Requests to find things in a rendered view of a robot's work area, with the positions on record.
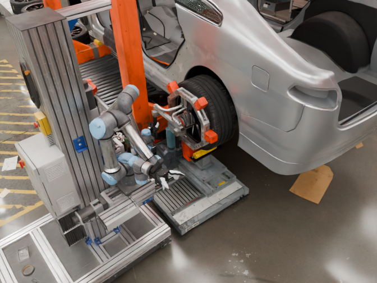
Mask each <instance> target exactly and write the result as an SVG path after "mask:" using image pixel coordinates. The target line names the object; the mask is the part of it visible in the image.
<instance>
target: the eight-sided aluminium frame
mask: <svg viewBox="0 0 377 283"><path fill-rule="evenodd" d="M179 95H180V96H181V97H183V98H184V99H185V100H187V101H188V102H189V103H191V105H192V107H193V109H194V111H195V113H196V115H197V117H198V119H199V121H200V123H201V142H200V143H196V142H195V141H193V140H192V139H191V138H190V137H189V136H188V135H186V134H185V133H184V134H182V135H180V136H179V138H180V139H181V140H182V141H183V142H184V143H185V144H187V145H188V146H189V147H190V148H191V149H192V150H196V149H198V148H201V147H203V146H205V145H207V144H209V142H207V141H206V140H205V139H204V133H205V132H207V131H209V130H210V122H209V119H208V118H207V116H206V114H205V112H204V110H203V109H201V110H199V111H197V109H196V108H195V106H194V103H195V101H196V100H197V99H198V98H197V97H196V96H194V95H193V94H191V93H190V92H188V91H187V90H186V89H184V88H183V87H181V88H179V89H176V90H175V91H174V92H173V93H172V94H171V95H170V96H168V97H167V98H168V99H167V101H168V108H172V107H175V106H176V98H177V97H178V96H179ZM175 112H176V110H174V111H170V112H169V116H171V117H172V115H173V114H174V113H175Z"/></svg>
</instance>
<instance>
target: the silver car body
mask: <svg viewBox="0 0 377 283"><path fill-rule="evenodd" d="M136 6H137V15H138V21H139V29H140V39H141V47H142V57H143V62H144V71H145V76H146V77H147V78H148V79H150V80H151V81H152V82H153V83H154V84H156V85H157V86H159V87H160V88H161V89H163V90H164V91H165V92H167V93H168V94H169V95H170V93H169V91H168V89H167V86H166V85H167V84H168V83H170V82H173V81H176V83H177V84H178V83H180V82H182V81H183V78H184V75H185V73H186V71H187V70H188V69H189V68H190V67H191V66H193V65H204V66H206V67H208V68H210V69H211V70H213V71H214V72H215V73H216V74H217V75H218V76H219V77H220V78H221V80H222V81H223V82H224V84H225V86H226V87H227V89H228V91H229V93H230V95H231V97H232V99H233V102H234V104H235V108H236V111H237V116H238V121H239V127H240V138H239V142H238V146H239V147H240V148H242V149H243V150H244V151H245V152H247V153H248V154H249V155H251V156H252V157H254V158H255V159H256V160H258V161H259V162H260V163H262V164H263V165H264V166H265V167H267V168H268V169H270V170H271V171H273V172H275V173H277V174H280V175H296V174H301V173H304V172H307V171H310V170H313V169H315V168H317V167H320V166H322V165H324V164H326V163H328V162H330V161H332V160H334V159H335V158H337V157H339V156H340V155H342V154H343V153H345V152H347V151H348V150H350V149H352V148H353V147H355V146H356V145H358V144H359V143H361V142H362V141H364V140H365V139H367V138H368V137H370V136H371V135H372V134H374V133H376V132H377V0H309V1H308V2H307V3H306V4H305V5H304V7H303V8H302V10H301V11H300V12H299V13H298V14H297V15H296V17H295V18H294V19H292V20H291V21H289V22H287V23H285V24H283V23H280V22H277V21H274V20H271V19H269V18H266V17H264V16H263V15H262V14H261V13H260V11H259V8H258V0H136ZM77 19H78V20H79V19H80V21H81V22H82V24H83V25H84V26H85V27H86V29H87V30H88V31H92V34H93V37H94V38H96V39H97V40H99V41H100V42H101V43H103V44H104V40H103V34H104V28H105V27H107V28H108V29H110V30H111V31H113V26H112V20H111V13H110V10H105V11H102V12H98V13H94V14H91V15H87V16H84V17H80V18H77Z"/></svg>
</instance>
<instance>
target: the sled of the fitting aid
mask: <svg viewBox="0 0 377 283"><path fill-rule="evenodd" d="M178 169H179V170H180V171H181V172H182V173H183V174H184V175H185V176H186V177H187V178H188V179H189V180H190V181H191V182H192V183H193V184H194V185H195V186H196V187H197V188H198V189H199V190H200V191H201V192H202V193H204V194H205V195H206V196H207V197H208V198H209V197H210V196H212V195H214V194H215V193H217V192H219V191H221V190H222V189H224V188H226V187H227V186H229V185H230V184H233V183H234V182H236V176H235V175H234V174H233V173H231V171H230V170H228V169H227V170H226V172H224V173H222V174H220V175H218V176H217V177H215V178H213V179H211V180H209V181H208V182H206V183H204V184H203V183H202V182H201V181H200V180H199V179H198V178H197V177H196V176H195V175H194V174H193V173H192V172H191V171H190V170H188V169H187V168H186V167H185V166H184V165H183V164H182V163H180V164H178Z"/></svg>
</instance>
